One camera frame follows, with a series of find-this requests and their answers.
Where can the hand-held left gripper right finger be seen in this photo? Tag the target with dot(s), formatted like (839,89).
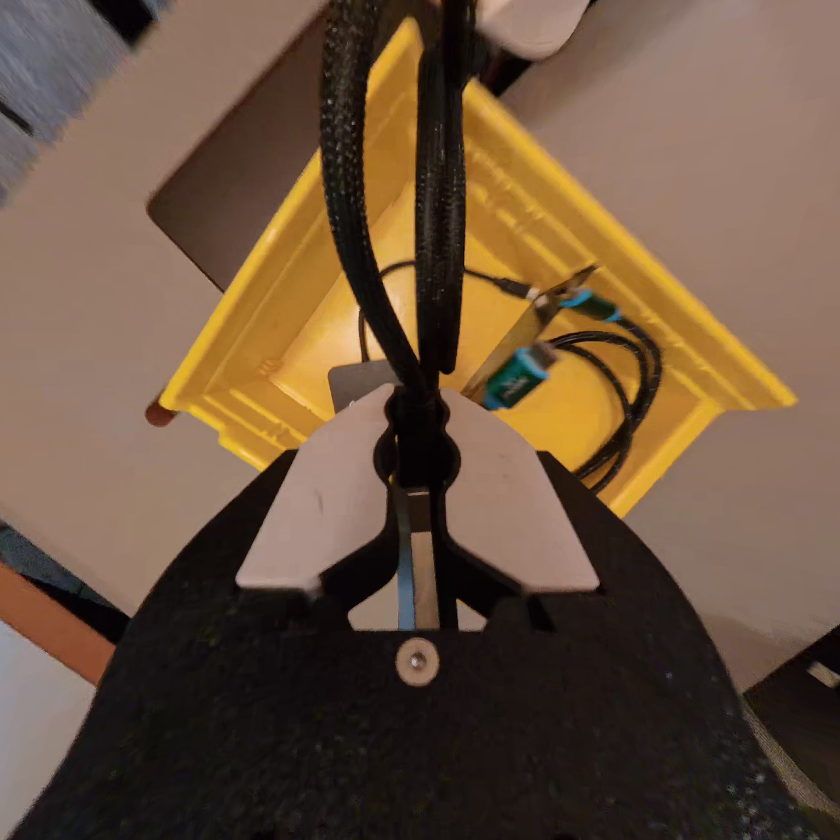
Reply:
(518,518)

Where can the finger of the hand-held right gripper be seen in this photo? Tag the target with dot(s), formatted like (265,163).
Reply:
(531,23)

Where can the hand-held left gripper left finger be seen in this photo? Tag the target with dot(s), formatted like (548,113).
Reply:
(315,499)

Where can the yellow plastic bin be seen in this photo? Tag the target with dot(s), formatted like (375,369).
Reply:
(525,197)

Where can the dark grey flat adapter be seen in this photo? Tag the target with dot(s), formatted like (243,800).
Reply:
(358,384)

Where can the small brown round object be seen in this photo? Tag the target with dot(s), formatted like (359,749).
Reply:
(159,415)

